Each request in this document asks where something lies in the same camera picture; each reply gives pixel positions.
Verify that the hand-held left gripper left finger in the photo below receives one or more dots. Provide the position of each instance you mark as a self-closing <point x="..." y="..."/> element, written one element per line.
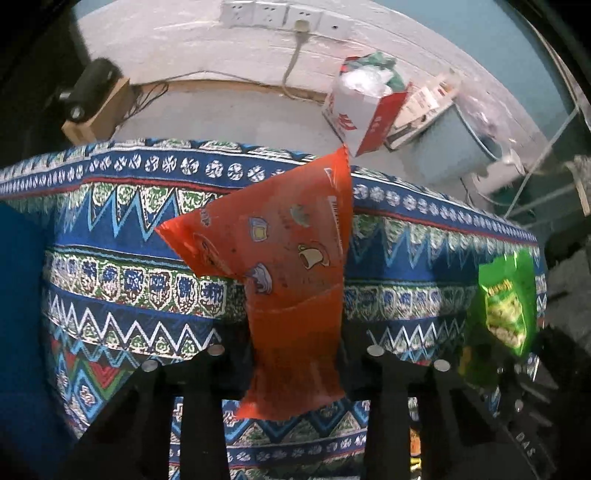
<point x="217" y="369"/>

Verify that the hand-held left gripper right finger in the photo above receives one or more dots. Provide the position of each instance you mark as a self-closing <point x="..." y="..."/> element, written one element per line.
<point x="383" y="392"/>

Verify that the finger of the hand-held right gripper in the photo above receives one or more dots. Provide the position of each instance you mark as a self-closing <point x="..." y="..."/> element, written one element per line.
<point x="508" y="392"/>
<point x="554" y="350"/>

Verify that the green snack bag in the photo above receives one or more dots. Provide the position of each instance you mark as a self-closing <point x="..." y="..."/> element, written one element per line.
<point x="505" y="300"/>

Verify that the red-orange snack bag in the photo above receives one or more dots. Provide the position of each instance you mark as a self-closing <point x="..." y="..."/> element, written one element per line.
<point x="286" y="277"/>

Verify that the blue patterned tablecloth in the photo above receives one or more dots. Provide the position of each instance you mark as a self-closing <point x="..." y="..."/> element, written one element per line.
<point x="138" y="277"/>

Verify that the grey-blue waste bin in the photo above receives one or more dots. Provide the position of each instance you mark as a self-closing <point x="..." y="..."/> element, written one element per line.
<point x="443" y="147"/>

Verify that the red white paper bag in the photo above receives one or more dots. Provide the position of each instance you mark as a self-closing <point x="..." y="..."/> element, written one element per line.
<point x="364" y="120"/>

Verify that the small brown cardboard box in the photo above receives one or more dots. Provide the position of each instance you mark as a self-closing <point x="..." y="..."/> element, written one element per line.
<point x="108" y="115"/>

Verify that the flattened printed carton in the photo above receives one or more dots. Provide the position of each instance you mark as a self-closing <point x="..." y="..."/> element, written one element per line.
<point x="415" y="110"/>

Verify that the black cylindrical speaker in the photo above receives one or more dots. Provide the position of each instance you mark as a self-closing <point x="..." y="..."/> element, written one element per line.
<point x="92" y="83"/>

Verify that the white wall socket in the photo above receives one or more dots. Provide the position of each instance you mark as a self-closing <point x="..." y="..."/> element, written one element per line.
<point x="336" y="25"/>
<point x="304" y="16"/>
<point x="271" y="13"/>
<point x="238" y="11"/>

